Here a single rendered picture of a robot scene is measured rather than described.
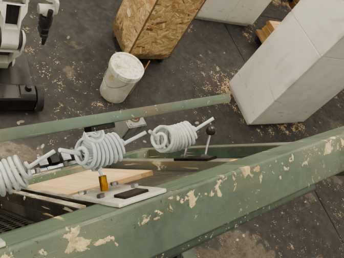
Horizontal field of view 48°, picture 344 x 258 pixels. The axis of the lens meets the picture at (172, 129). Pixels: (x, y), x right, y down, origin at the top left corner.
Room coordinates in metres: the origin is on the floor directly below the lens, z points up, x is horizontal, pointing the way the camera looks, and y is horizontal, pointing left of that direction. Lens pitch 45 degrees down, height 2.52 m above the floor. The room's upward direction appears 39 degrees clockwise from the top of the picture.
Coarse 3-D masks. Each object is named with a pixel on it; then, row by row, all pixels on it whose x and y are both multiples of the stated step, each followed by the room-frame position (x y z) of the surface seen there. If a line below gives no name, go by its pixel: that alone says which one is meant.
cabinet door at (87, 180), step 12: (108, 168) 1.04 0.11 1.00; (48, 180) 0.86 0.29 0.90; (60, 180) 0.86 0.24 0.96; (72, 180) 0.85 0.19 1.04; (84, 180) 0.84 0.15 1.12; (96, 180) 0.83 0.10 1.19; (108, 180) 0.82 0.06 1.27; (120, 180) 0.82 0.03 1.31; (132, 180) 0.86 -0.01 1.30; (60, 192) 0.66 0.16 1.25; (72, 192) 0.66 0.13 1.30
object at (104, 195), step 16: (96, 128) 0.43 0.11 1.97; (16, 192) 0.52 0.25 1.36; (32, 192) 0.53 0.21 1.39; (48, 192) 0.51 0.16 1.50; (80, 192) 0.39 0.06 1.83; (96, 192) 0.40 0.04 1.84; (112, 192) 0.40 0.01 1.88; (160, 192) 0.41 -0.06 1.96; (16, 208) 0.49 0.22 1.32; (32, 208) 0.46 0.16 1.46; (48, 208) 0.43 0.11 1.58; (64, 208) 0.41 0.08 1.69; (80, 208) 0.40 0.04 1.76
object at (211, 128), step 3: (210, 126) 1.09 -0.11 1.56; (213, 126) 1.10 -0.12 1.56; (207, 129) 1.08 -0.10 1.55; (210, 129) 1.08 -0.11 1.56; (213, 129) 1.08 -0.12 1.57; (207, 132) 1.07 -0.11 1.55; (210, 132) 1.07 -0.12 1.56; (213, 132) 1.08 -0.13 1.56; (210, 135) 1.07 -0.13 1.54; (207, 141) 1.05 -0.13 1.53; (207, 144) 1.04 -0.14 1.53; (207, 147) 1.03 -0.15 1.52; (207, 150) 1.03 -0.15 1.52; (204, 153) 1.01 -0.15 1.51; (201, 156) 1.00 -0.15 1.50; (204, 156) 1.00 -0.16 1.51; (207, 156) 1.00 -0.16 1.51
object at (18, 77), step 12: (24, 60) 1.90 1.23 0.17; (0, 72) 1.67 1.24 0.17; (12, 72) 1.74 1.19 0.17; (24, 72) 1.81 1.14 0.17; (0, 84) 1.57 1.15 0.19; (12, 84) 1.64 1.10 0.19; (24, 84) 1.70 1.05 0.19; (0, 96) 1.49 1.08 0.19; (12, 96) 1.56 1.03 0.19; (24, 96) 1.62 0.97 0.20; (36, 96) 1.73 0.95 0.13; (0, 108) 1.49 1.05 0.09; (12, 108) 1.55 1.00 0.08; (24, 108) 1.62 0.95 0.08
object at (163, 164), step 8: (128, 160) 1.11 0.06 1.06; (136, 160) 1.10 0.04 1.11; (144, 160) 1.08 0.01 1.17; (152, 160) 1.07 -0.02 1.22; (160, 160) 1.05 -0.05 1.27; (168, 160) 1.04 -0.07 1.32; (216, 160) 0.97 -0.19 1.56; (224, 160) 0.96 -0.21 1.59; (128, 168) 1.09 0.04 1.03; (136, 168) 1.07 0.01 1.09; (144, 168) 1.06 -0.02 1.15; (152, 168) 1.04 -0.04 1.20; (160, 168) 1.03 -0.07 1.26; (168, 168) 1.01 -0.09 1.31; (176, 168) 1.00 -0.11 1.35; (184, 168) 0.99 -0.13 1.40; (192, 168) 0.98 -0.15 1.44; (200, 168) 0.97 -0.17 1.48
